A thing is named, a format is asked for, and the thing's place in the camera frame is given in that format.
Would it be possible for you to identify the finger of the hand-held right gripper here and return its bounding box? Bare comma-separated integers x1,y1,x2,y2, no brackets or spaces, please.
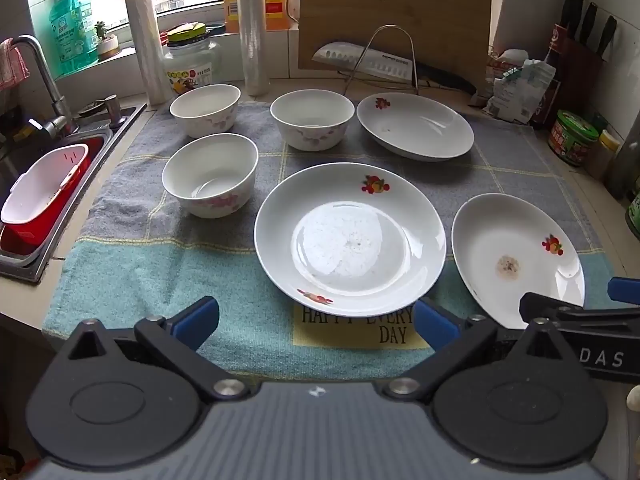
607,276,640,307
519,291,640,334

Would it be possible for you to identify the green dish soap bottle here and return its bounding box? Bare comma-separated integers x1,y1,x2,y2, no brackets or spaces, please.
48,0,98,78

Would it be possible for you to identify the metal wire rack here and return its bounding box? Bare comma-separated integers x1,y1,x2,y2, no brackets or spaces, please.
342,24,436,96

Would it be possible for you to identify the red basin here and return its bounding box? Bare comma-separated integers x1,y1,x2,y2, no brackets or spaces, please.
0,135,107,261

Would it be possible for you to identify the green container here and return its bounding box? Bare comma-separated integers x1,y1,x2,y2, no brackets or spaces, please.
625,192,640,241

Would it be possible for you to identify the black-handled kitchen knife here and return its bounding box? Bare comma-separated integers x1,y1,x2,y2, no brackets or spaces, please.
312,41,478,97

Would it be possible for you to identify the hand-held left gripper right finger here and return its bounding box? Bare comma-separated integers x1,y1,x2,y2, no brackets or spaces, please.
385,297,572,404

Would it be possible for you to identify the white printed bag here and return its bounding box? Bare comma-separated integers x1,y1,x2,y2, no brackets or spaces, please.
482,59,557,125

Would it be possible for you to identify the bamboo cutting board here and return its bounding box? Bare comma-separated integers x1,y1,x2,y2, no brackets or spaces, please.
298,0,493,92

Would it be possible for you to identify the white colander basket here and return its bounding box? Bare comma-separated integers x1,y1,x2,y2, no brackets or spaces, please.
0,144,91,226

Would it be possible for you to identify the tall plastic wrap roll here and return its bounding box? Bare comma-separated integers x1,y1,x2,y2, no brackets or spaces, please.
235,0,272,97

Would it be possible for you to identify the white floral bowl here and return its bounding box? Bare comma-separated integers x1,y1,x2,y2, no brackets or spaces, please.
169,84,242,139
270,90,356,152
161,133,259,219

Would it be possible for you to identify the green-lid jar with red label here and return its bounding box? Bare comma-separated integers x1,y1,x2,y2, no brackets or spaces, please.
547,110,600,167

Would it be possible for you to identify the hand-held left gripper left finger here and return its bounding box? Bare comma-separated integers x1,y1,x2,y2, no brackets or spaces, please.
65,296,249,404

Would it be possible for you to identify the glass jar with yellow-green lid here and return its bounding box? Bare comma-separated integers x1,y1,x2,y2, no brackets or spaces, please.
162,22,222,98

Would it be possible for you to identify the steel sink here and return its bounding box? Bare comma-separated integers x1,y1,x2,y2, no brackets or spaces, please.
0,102,148,283

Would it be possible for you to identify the dark sauce bottle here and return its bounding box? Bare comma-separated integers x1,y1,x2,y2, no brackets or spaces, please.
530,22,572,129

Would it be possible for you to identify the yellow-cap spice bottle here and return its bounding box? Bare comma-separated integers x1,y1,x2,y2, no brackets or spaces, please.
587,130,621,181

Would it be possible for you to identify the white fruit-print plate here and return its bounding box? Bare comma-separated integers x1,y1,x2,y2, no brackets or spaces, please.
356,92,475,162
451,193,586,330
253,162,447,317

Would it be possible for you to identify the small potted plant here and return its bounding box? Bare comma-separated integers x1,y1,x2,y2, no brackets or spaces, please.
94,21,122,58

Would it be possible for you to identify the grey and teal dish towel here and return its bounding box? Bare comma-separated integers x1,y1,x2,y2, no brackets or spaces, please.
42,100,621,378

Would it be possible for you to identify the brown knife block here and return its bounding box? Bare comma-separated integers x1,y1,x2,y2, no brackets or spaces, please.
567,35,608,126

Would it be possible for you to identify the short plastic wrap roll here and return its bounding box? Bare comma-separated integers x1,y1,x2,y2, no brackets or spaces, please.
124,0,173,106

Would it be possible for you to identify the metal sink soap dispenser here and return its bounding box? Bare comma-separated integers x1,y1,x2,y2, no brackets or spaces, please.
102,94,128,128

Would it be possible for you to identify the red and white bag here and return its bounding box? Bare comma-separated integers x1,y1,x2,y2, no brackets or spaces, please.
486,49,531,96

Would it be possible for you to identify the black knife handle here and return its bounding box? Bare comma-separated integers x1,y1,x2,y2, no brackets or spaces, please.
560,0,584,38
580,2,599,46
597,15,619,61

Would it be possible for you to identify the metal faucet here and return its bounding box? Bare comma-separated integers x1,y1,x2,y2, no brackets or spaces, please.
10,35,81,133

